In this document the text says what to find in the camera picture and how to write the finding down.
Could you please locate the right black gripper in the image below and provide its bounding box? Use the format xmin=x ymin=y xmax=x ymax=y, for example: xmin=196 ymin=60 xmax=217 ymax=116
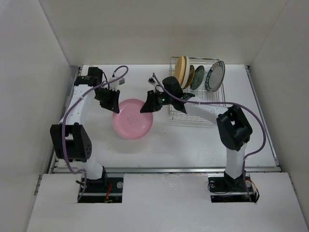
xmin=140 ymin=89 xmax=174 ymax=113

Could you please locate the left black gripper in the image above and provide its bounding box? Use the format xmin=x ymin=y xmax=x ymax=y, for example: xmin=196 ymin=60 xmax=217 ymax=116
xmin=94 ymin=87 xmax=119 ymax=113

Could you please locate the pink plastic plate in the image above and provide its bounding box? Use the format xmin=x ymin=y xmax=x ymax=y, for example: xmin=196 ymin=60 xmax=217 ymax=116
xmin=112 ymin=99 xmax=154 ymax=140

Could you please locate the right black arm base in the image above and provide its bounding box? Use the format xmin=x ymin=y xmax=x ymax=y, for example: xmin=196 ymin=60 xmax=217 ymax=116
xmin=207 ymin=176 xmax=260 ymax=203

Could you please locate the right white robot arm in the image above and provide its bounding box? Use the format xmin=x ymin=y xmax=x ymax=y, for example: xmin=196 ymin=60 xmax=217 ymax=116
xmin=140 ymin=76 xmax=253 ymax=190

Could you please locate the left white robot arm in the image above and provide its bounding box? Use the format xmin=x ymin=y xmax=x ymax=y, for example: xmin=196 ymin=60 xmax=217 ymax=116
xmin=50 ymin=67 xmax=124 ymax=192

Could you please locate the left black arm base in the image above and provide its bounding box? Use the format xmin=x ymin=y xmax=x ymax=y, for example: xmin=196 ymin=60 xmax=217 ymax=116
xmin=76 ymin=174 xmax=124 ymax=203

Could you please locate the tan yellow plate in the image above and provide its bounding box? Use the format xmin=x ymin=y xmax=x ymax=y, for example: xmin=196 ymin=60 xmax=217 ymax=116
xmin=173 ymin=56 xmax=186 ymax=85

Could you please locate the brown gold plate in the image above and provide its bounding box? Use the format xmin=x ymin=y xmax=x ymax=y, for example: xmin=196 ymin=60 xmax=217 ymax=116
xmin=184 ymin=65 xmax=195 ymax=88

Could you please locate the white plate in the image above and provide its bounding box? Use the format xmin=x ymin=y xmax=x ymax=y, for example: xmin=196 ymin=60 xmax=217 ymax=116
xmin=181 ymin=56 xmax=190 ymax=89

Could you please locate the dark green plate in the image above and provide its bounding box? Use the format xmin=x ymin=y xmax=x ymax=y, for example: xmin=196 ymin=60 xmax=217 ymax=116
xmin=190 ymin=65 xmax=205 ymax=90

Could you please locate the blue rimmed grey plate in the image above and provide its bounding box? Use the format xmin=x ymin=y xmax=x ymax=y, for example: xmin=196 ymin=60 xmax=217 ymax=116
xmin=205 ymin=60 xmax=225 ymax=92

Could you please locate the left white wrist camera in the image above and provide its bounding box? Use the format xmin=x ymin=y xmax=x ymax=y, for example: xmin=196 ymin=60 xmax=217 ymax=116
xmin=108 ymin=77 xmax=125 ymax=91

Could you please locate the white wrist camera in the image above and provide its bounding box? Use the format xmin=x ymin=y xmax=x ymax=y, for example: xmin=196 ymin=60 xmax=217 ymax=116
xmin=148 ymin=77 xmax=157 ymax=86
xmin=108 ymin=77 xmax=125 ymax=91

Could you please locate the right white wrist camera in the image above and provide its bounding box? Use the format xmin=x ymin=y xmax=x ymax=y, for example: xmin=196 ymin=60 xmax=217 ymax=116
xmin=148 ymin=77 xmax=157 ymax=86

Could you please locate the metal wire dish rack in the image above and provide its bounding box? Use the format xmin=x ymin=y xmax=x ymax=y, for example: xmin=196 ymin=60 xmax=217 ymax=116
xmin=168 ymin=56 xmax=226 ymax=121

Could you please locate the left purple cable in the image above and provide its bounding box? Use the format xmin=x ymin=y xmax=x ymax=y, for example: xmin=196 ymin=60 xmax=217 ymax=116
xmin=61 ymin=65 xmax=129 ymax=201

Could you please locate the purple cable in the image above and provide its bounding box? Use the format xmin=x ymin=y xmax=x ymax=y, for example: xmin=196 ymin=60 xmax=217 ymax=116
xmin=152 ymin=73 xmax=267 ymax=203
xmin=61 ymin=65 xmax=129 ymax=201

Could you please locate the front aluminium rail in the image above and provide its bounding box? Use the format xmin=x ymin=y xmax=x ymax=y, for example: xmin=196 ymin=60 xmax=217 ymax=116
xmin=48 ymin=165 xmax=282 ymax=174

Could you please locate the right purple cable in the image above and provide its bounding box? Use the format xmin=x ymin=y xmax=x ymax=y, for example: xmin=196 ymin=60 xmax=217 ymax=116
xmin=152 ymin=73 xmax=267 ymax=203

